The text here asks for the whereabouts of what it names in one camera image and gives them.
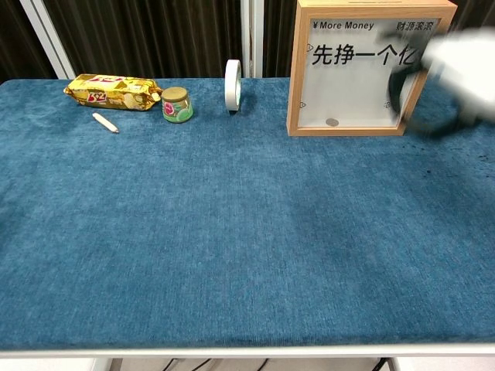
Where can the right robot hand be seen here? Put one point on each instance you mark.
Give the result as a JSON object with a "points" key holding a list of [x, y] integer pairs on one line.
{"points": [[460, 65]]}

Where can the coin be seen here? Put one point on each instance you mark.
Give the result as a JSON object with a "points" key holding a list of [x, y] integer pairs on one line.
{"points": [[332, 122]]}

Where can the wooden frame money box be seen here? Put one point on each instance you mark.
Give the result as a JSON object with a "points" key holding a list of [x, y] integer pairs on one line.
{"points": [[295, 77]]}

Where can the black ribbed partition panel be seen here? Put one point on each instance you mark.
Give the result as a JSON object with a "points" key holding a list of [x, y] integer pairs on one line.
{"points": [[15, 38], [154, 35], [475, 13], [276, 35]]}

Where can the white tape roll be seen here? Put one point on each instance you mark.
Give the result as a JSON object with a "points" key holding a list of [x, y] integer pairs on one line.
{"points": [[232, 85]]}

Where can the green jar with gold lid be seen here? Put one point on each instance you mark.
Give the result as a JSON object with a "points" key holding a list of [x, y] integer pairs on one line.
{"points": [[177, 108]]}

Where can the blue fabric table cloth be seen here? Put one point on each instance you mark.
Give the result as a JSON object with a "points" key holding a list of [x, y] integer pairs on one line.
{"points": [[216, 232]]}

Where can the yellow snack packet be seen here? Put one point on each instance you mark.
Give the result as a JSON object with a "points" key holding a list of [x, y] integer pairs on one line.
{"points": [[112, 92]]}

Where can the small white stick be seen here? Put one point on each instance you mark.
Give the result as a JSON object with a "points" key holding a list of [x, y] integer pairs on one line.
{"points": [[105, 123]]}

